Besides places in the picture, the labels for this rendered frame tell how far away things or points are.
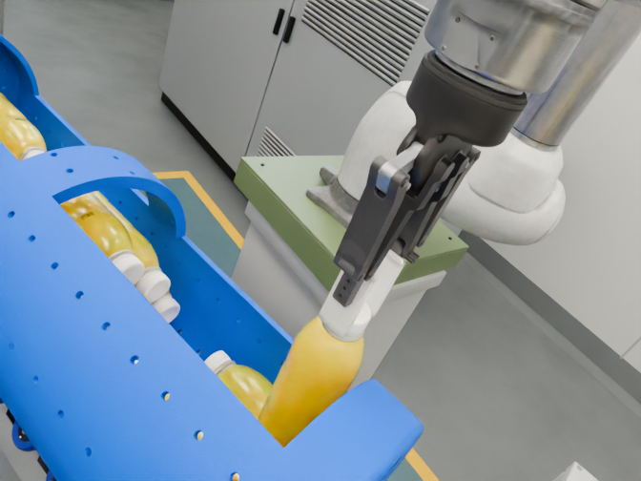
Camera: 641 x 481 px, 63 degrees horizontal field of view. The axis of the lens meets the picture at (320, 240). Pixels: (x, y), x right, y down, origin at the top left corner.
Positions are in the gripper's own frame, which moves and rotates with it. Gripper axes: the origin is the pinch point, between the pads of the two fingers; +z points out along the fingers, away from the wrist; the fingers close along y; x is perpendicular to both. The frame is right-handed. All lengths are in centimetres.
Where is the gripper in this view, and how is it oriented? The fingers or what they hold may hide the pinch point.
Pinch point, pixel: (361, 290)
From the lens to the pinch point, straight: 45.8
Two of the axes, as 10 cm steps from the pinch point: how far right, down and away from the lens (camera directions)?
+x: 7.1, 5.9, -3.8
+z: -3.4, 7.7, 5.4
